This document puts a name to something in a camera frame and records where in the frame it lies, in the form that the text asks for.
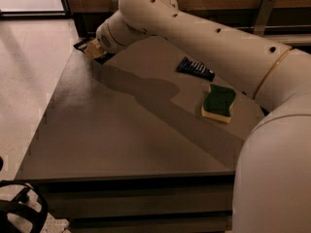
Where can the grey table cabinet with drawers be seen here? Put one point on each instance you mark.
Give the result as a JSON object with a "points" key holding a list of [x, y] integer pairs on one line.
{"points": [[123, 148]]}

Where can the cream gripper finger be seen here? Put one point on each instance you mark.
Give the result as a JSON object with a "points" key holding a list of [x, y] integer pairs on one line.
{"points": [[93, 49]]}

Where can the dark blue rxbar wrapper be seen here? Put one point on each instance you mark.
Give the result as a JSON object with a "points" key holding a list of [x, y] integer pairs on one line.
{"points": [[196, 69]]}

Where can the black chocolate rxbar wrapper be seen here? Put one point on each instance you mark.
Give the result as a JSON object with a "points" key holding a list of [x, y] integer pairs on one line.
{"points": [[81, 46]]}

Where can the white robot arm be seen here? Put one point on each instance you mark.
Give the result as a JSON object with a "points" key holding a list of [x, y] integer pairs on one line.
{"points": [[272, 185]]}

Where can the right metal wall bracket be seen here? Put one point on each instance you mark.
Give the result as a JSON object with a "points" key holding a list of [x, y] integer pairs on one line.
{"points": [[263, 15]]}

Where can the green and yellow sponge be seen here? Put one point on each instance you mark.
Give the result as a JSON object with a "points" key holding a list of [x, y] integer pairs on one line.
{"points": [[218, 103]]}

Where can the black office chair base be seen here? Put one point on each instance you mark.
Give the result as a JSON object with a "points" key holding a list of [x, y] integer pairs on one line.
{"points": [[18, 206]]}

